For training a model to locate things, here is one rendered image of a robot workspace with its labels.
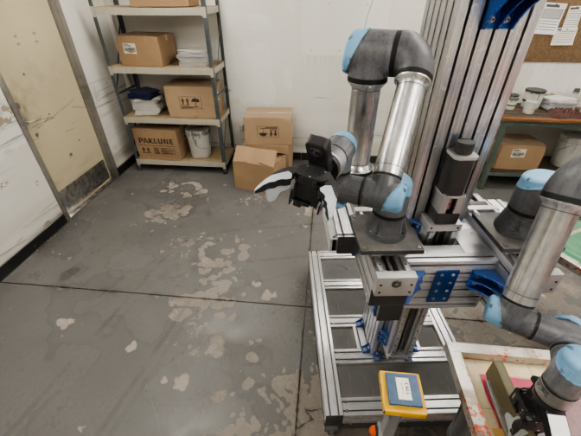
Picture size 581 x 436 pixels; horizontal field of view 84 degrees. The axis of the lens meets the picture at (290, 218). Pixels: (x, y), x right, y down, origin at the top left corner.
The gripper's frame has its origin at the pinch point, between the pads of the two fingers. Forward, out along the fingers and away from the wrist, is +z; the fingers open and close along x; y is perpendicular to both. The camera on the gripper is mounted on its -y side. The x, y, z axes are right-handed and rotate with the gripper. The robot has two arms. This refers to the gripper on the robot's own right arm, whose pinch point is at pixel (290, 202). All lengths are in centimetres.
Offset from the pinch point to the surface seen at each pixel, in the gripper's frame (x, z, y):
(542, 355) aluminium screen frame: -80, -46, 58
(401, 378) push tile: -40, -20, 66
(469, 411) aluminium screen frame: -59, -17, 61
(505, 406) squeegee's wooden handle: -67, -21, 58
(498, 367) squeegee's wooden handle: -64, -30, 54
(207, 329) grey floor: 70, -60, 179
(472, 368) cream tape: -61, -34, 65
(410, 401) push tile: -43, -13, 66
